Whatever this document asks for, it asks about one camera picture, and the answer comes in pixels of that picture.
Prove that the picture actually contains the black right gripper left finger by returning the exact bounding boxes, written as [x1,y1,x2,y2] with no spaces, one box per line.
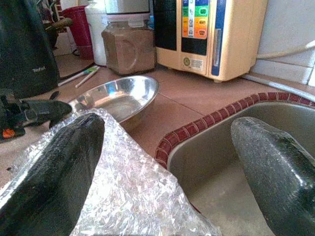
[0,113,106,236]

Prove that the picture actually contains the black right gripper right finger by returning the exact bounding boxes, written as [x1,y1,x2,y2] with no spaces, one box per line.
[231,117,315,236]

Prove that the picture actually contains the stainless steel bowl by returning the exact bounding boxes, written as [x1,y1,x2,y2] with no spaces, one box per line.
[67,75,159,123]

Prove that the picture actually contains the white green plastic stick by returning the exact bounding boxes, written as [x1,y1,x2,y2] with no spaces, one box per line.
[58,65,98,87]
[75,66,100,89]

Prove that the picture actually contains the black electric kettle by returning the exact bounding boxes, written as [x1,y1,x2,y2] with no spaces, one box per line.
[0,0,61,99]

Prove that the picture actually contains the red plastic container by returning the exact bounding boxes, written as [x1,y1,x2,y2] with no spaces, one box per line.
[61,5,95,61]

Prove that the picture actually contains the white plastic jug green lid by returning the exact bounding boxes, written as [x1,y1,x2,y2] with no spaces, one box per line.
[85,2,108,66]

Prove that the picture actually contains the stainless steel sink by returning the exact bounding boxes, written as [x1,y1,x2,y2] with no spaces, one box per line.
[167,102,315,236]

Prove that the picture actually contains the clear bubble wrap sheet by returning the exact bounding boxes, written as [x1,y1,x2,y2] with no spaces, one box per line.
[0,108,222,236]

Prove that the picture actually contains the clear jar of brown powder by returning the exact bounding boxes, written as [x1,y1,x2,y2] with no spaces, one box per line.
[101,14,156,76]

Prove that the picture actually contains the white plastic container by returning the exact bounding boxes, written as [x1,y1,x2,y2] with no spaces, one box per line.
[104,0,151,15]

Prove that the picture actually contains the cream water ionizer machine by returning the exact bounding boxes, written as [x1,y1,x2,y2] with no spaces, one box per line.
[152,0,269,83]

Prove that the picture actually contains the grey water hose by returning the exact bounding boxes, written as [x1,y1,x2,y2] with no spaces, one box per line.
[242,73,315,103]

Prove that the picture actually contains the white water hose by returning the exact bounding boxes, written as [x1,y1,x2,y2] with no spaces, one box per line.
[255,40,315,59]

